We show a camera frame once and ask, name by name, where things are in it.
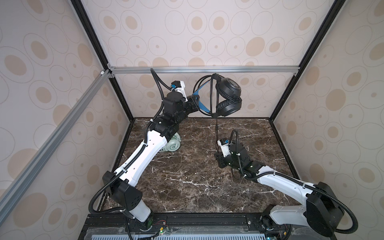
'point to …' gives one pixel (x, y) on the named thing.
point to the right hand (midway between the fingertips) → (215, 154)
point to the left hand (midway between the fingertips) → (203, 92)
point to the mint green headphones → (173, 144)
